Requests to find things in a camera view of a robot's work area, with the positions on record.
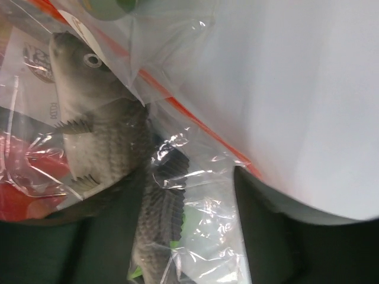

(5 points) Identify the grey fake fish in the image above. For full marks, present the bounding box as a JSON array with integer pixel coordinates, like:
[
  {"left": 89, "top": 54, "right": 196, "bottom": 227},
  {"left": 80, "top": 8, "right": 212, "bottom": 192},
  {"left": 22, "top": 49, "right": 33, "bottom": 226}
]
[{"left": 49, "top": 31, "right": 190, "bottom": 284}]

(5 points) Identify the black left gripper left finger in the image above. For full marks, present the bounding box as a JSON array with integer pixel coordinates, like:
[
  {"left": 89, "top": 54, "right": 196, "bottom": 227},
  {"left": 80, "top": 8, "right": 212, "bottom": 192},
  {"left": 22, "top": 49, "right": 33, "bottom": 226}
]
[{"left": 1, "top": 168, "right": 147, "bottom": 283}]

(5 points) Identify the red fake apple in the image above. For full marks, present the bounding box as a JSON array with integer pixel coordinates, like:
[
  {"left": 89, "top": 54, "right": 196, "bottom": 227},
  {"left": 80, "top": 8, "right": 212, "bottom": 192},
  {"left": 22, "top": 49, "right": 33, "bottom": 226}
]
[{"left": 1, "top": 131, "right": 69, "bottom": 222}]

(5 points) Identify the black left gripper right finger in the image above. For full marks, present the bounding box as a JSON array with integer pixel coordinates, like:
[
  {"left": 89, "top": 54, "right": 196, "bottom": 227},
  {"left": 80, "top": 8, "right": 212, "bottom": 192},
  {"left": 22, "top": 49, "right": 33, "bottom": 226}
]
[{"left": 233, "top": 166, "right": 378, "bottom": 283}]

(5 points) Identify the clear orange-zip plastic bag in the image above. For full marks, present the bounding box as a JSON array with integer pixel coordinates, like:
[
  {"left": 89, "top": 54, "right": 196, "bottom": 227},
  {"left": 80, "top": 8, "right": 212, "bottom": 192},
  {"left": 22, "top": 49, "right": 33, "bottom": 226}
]
[{"left": 1, "top": 1, "right": 251, "bottom": 283}]

